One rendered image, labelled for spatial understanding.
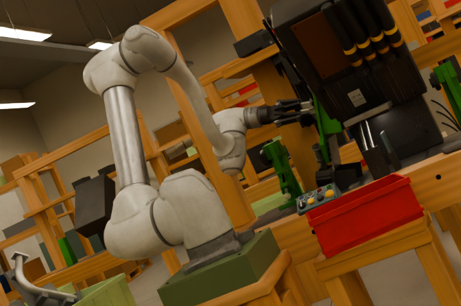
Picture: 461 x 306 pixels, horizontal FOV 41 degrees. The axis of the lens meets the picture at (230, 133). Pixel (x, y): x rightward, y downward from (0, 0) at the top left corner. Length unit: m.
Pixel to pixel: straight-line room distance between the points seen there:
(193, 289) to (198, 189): 0.28
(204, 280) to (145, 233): 0.24
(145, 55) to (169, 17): 0.80
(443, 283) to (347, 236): 0.29
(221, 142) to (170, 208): 0.62
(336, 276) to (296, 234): 0.35
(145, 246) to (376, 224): 0.68
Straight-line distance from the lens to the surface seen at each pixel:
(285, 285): 1.94
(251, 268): 1.69
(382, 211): 1.84
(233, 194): 2.84
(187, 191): 1.78
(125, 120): 2.06
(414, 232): 1.80
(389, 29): 2.09
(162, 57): 2.14
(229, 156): 2.38
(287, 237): 2.17
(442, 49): 2.74
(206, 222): 1.78
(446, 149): 2.09
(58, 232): 7.39
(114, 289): 2.33
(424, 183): 2.08
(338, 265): 1.85
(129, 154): 2.00
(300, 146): 2.72
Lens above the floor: 1.17
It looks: 2 degrees up
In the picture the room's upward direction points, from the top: 25 degrees counter-clockwise
